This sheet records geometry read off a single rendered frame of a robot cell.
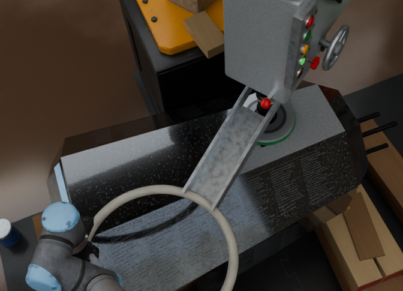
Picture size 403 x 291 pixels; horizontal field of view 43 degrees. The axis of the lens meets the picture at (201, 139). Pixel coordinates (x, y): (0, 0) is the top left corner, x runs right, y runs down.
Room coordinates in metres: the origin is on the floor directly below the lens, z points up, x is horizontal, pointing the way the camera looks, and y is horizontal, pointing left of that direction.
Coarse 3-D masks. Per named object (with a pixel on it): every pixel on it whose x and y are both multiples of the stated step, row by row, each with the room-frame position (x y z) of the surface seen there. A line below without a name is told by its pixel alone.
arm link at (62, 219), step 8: (48, 208) 0.55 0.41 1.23; (56, 208) 0.55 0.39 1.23; (64, 208) 0.55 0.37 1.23; (72, 208) 0.55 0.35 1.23; (48, 216) 0.53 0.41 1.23; (56, 216) 0.53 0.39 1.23; (64, 216) 0.52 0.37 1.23; (72, 216) 0.52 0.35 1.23; (48, 224) 0.50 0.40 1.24; (56, 224) 0.50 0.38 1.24; (64, 224) 0.50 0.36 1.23; (72, 224) 0.50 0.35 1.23; (80, 224) 0.52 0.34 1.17; (48, 232) 0.49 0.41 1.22; (56, 232) 0.48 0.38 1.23; (64, 232) 0.49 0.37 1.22; (72, 232) 0.49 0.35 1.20; (80, 232) 0.51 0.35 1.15; (72, 240) 0.47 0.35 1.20; (80, 240) 0.50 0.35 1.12
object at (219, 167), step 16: (320, 48) 1.09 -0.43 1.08; (240, 96) 0.97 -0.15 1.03; (240, 112) 0.94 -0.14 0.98; (272, 112) 0.90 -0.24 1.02; (224, 128) 0.88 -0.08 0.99; (240, 128) 0.88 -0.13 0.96; (256, 128) 0.87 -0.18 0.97; (224, 144) 0.84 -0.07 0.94; (240, 144) 0.83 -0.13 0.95; (256, 144) 0.82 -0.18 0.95; (208, 160) 0.80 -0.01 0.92; (224, 160) 0.79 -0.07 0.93; (240, 160) 0.76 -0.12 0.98; (192, 176) 0.74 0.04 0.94; (208, 176) 0.75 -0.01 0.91; (224, 176) 0.74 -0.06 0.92; (208, 192) 0.70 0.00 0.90; (224, 192) 0.67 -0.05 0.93
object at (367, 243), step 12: (360, 192) 0.90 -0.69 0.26; (360, 204) 0.84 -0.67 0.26; (348, 216) 0.79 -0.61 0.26; (360, 216) 0.79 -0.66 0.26; (348, 228) 0.74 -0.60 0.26; (360, 228) 0.73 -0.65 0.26; (372, 228) 0.73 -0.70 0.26; (360, 240) 0.68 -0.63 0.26; (372, 240) 0.67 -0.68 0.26; (360, 252) 0.63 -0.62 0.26; (372, 252) 0.62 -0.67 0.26
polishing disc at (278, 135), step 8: (248, 96) 1.09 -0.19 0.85; (248, 104) 1.05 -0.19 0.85; (256, 104) 1.05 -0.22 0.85; (280, 104) 1.03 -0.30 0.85; (288, 104) 1.03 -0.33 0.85; (280, 112) 1.00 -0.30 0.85; (288, 112) 1.00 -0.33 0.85; (280, 120) 0.97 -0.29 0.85; (288, 120) 0.96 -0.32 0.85; (272, 128) 0.94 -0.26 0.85; (280, 128) 0.93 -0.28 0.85; (288, 128) 0.93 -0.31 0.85; (264, 136) 0.91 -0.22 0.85; (272, 136) 0.90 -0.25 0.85; (280, 136) 0.90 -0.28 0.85
